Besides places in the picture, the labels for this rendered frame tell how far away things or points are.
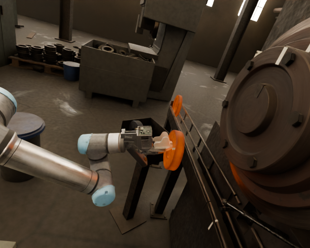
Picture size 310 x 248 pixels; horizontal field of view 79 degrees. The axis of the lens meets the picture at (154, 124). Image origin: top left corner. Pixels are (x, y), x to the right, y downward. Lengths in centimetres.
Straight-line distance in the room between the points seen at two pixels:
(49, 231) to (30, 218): 15
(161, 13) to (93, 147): 249
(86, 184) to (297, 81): 59
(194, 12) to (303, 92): 277
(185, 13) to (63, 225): 279
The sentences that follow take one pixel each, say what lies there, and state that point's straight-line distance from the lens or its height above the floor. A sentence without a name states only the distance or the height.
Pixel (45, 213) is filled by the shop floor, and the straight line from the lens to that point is 152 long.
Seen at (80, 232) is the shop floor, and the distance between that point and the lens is 142.
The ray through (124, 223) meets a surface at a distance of 146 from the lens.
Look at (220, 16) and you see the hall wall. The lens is 1098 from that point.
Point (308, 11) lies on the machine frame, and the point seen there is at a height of 139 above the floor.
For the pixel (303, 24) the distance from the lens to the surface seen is 61.
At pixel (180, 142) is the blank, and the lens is 67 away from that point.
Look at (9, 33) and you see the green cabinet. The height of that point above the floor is 49.
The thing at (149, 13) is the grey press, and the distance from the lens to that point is 294.
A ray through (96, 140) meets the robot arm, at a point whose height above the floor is 82.
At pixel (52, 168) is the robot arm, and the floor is 82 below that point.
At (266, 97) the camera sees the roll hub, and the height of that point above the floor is 116.
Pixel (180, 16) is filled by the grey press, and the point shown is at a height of 140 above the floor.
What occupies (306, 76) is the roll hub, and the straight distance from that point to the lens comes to 41.
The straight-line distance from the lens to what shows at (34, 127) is 149.
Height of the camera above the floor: 123
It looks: 27 degrees down
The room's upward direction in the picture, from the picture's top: 16 degrees clockwise
